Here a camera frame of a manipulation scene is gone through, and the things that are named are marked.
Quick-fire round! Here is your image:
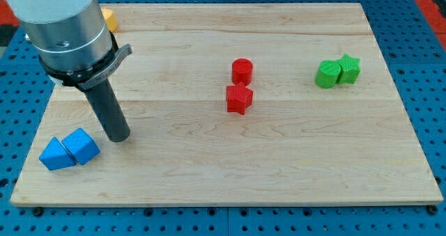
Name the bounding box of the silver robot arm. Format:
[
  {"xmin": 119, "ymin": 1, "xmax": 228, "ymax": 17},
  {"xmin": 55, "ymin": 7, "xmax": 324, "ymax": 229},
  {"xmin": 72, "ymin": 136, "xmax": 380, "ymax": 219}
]
[{"xmin": 6, "ymin": 0, "xmax": 112, "ymax": 72}]

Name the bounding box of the yellow block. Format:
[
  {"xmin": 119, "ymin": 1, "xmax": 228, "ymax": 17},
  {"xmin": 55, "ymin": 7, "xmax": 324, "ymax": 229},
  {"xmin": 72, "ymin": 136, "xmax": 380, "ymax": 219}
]
[{"xmin": 101, "ymin": 8, "xmax": 118, "ymax": 32}]

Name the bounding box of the blue cube block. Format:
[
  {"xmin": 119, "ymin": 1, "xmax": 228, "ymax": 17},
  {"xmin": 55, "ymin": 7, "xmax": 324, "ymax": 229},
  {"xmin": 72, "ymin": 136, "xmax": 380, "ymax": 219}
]
[{"xmin": 62, "ymin": 128, "xmax": 100, "ymax": 165}]

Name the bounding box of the red star block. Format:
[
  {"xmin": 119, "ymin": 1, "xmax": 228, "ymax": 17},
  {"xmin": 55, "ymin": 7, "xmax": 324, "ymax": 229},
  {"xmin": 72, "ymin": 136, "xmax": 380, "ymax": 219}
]
[{"xmin": 226, "ymin": 82, "xmax": 254, "ymax": 115}]

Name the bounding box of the grey tool clamp ring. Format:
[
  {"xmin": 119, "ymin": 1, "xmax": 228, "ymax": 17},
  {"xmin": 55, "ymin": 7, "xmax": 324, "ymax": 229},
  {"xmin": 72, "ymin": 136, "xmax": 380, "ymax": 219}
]
[{"xmin": 38, "ymin": 31, "xmax": 133, "ymax": 92}]

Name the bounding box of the green cylinder block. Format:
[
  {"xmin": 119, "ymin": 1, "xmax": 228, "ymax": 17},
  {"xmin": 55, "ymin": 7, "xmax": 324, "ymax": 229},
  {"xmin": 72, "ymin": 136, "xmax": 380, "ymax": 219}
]
[{"xmin": 314, "ymin": 61, "xmax": 341, "ymax": 88}]

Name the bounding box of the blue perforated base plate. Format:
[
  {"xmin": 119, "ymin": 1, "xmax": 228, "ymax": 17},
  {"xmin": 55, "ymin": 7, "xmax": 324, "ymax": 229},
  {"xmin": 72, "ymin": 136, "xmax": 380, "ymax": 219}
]
[{"xmin": 1, "ymin": 0, "xmax": 445, "ymax": 235}]

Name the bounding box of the blue triangle block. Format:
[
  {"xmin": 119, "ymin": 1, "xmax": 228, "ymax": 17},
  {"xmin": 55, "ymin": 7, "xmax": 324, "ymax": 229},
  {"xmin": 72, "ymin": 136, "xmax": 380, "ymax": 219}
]
[{"xmin": 38, "ymin": 137, "xmax": 76, "ymax": 171}]

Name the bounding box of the red cylinder block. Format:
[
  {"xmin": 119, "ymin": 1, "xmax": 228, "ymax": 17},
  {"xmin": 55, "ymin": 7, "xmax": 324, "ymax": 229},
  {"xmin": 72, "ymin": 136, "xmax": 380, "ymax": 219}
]
[{"xmin": 231, "ymin": 58, "xmax": 254, "ymax": 86}]

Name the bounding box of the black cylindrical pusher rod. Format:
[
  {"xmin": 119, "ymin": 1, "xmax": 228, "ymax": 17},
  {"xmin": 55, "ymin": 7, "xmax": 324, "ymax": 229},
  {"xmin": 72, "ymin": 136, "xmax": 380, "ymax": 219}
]
[{"xmin": 84, "ymin": 79, "xmax": 130, "ymax": 143}]

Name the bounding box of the green star block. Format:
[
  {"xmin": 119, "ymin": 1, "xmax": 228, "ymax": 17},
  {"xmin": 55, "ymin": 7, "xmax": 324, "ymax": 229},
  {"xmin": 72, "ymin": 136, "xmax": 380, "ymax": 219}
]
[{"xmin": 336, "ymin": 54, "xmax": 361, "ymax": 84}]

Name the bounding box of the wooden board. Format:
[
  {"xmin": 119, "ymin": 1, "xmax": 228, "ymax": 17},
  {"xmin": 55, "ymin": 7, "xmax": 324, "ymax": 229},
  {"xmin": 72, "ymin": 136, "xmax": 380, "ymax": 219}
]
[{"xmin": 10, "ymin": 3, "xmax": 443, "ymax": 207}]

